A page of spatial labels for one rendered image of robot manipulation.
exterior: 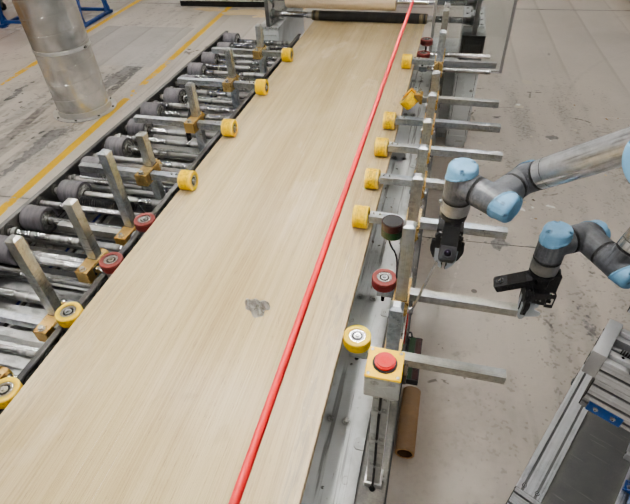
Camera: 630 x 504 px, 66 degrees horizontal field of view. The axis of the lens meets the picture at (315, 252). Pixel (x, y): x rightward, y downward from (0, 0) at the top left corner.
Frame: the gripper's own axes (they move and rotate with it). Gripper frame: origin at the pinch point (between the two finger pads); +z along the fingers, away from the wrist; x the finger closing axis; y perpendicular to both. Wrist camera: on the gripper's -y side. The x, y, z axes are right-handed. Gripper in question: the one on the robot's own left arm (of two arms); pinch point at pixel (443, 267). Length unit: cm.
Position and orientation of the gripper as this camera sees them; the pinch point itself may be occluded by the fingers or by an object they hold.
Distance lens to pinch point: 147.1
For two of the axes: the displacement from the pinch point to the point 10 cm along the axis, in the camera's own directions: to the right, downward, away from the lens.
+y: 2.8, -7.0, 6.6
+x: -9.6, -1.7, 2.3
